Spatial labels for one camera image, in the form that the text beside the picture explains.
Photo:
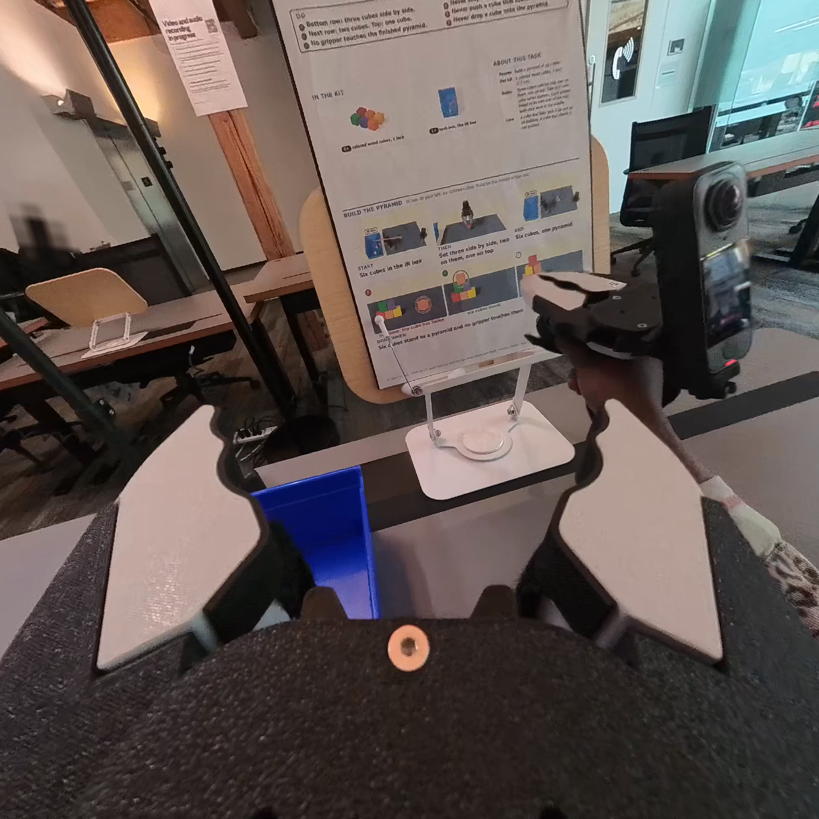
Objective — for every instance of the person's right hand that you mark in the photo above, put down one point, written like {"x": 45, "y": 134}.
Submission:
{"x": 614, "y": 381}

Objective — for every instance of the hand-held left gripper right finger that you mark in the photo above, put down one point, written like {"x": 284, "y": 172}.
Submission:
{"x": 646, "y": 544}

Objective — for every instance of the long office desk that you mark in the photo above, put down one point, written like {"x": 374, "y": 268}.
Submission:
{"x": 160, "y": 327}

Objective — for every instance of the wooden top office desk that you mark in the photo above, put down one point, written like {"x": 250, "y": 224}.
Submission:
{"x": 281, "y": 275}

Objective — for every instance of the black office chair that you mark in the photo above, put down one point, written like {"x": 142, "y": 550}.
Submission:
{"x": 672, "y": 137}

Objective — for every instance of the white paper notice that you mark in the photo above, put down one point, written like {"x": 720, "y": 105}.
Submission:
{"x": 198, "y": 57}

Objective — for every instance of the small wooden display board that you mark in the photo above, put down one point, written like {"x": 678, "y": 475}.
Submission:
{"x": 83, "y": 294}

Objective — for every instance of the clear acrylic stand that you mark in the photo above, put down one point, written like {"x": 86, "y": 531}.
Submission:
{"x": 112, "y": 334}

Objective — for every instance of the blue plastic box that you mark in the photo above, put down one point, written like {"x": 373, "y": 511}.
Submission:
{"x": 333, "y": 544}

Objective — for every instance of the small wall sign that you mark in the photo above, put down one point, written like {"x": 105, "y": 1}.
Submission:
{"x": 676, "y": 47}

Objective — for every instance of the white metal board stand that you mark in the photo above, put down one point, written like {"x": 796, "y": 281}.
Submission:
{"x": 512, "y": 467}

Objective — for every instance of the white power strip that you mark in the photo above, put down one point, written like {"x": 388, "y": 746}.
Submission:
{"x": 253, "y": 435}

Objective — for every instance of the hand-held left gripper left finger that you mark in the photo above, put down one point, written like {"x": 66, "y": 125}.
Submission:
{"x": 166, "y": 544}

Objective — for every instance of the wooden post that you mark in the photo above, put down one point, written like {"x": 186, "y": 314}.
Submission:
{"x": 251, "y": 179}

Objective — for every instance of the grey metal cabinet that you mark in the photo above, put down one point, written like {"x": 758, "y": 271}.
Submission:
{"x": 121, "y": 173}

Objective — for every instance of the black tripod pole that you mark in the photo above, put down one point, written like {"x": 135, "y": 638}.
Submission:
{"x": 158, "y": 160}
{"x": 63, "y": 397}

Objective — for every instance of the printed instruction sheet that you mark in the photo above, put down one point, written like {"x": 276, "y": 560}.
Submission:
{"x": 448, "y": 160}

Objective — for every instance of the brown edged office desk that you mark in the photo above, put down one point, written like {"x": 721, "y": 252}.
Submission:
{"x": 768, "y": 153}

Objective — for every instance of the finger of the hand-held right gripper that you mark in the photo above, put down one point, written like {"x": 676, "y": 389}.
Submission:
{"x": 588, "y": 283}
{"x": 553, "y": 299}

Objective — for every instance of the phone icon door window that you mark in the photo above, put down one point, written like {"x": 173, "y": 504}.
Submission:
{"x": 624, "y": 61}

